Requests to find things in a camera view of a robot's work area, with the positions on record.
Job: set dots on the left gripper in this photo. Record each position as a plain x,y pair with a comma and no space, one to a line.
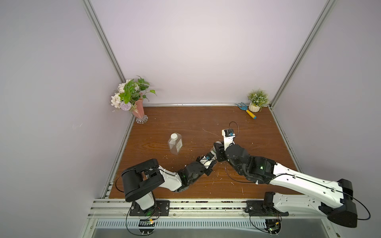
208,171

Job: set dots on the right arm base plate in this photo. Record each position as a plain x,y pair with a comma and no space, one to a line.
260,208

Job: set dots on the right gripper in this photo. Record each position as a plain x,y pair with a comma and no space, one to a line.
219,147

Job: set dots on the small potted green plant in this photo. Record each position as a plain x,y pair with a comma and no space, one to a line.
258,100

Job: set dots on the blue yellow garden trowel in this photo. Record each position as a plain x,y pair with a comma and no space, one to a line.
245,108

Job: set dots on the aluminium front rail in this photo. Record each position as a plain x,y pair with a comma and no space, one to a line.
196,208

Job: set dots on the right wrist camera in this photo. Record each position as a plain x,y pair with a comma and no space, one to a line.
228,137

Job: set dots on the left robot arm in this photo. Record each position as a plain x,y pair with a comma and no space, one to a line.
141,180

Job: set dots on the white bottle cap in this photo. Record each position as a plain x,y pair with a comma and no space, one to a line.
174,136

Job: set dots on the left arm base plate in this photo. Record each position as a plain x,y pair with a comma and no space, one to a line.
151,208

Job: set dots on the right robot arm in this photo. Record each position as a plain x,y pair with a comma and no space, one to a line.
335,198

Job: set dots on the pink vase with flowers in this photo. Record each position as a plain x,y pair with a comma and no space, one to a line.
129,97

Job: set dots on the square clear plastic bottle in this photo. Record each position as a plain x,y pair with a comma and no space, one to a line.
175,145

